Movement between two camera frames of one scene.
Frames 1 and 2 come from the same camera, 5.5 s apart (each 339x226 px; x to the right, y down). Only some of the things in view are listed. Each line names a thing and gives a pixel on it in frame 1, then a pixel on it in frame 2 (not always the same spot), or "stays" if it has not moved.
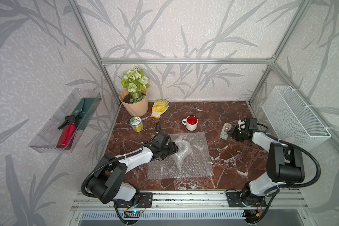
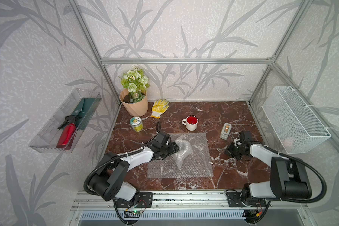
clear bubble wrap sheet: [191, 159] stays
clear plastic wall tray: [61, 133] stays
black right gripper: [232, 133] → [229, 150]
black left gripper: [173, 149] stays
